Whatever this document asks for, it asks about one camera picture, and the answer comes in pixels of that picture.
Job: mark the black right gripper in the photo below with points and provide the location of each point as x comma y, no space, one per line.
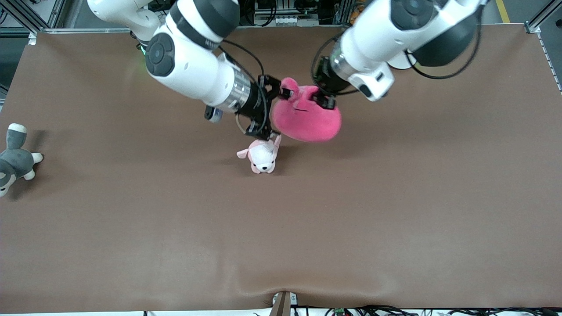
256,104

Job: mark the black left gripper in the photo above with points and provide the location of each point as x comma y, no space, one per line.
323,80

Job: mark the round hot pink plush toy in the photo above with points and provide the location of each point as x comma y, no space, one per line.
307,120

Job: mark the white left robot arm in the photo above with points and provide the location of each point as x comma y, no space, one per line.
377,44

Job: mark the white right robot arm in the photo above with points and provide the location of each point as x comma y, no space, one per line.
193,61

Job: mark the pale pink white plush dog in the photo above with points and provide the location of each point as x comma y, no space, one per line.
262,158

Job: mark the brown table cloth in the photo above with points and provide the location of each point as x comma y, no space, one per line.
281,228

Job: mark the small green circuit board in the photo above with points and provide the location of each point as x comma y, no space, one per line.
339,312

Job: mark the grey white plush husky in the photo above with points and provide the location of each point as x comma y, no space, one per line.
15,160

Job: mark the metal bracket at table edge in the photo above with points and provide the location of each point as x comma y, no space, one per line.
283,303

